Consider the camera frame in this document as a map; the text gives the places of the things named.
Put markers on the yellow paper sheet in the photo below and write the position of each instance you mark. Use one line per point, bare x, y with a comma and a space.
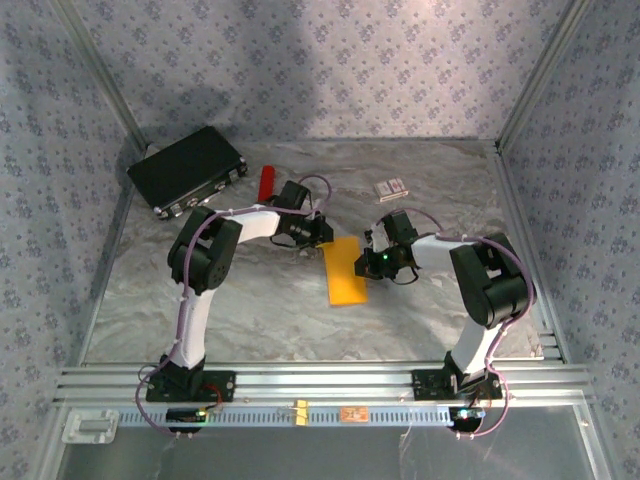
346, 275

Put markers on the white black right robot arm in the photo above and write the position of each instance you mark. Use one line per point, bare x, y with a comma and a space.
475, 345

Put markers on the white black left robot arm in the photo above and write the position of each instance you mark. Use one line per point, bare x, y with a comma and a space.
192, 325

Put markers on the playing card box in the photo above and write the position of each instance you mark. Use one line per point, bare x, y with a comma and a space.
391, 189

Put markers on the marble pattern table mat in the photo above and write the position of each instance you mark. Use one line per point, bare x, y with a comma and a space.
300, 330

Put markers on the black briefcase with metal latches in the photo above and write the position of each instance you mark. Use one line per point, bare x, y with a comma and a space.
182, 167

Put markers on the orange label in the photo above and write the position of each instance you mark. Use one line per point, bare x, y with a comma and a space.
354, 414

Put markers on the yellow tape piece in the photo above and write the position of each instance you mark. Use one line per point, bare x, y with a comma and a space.
302, 414

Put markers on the small circuit board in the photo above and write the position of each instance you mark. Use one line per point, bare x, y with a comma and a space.
467, 415
185, 415

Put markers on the aluminium mounting rail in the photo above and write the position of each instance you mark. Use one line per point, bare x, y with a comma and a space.
320, 382

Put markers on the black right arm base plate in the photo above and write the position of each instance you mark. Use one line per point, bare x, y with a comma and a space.
425, 385

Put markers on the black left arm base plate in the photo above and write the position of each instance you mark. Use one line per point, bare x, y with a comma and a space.
225, 387

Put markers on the aluminium frame post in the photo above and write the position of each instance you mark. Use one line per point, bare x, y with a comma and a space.
542, 75
100, 75

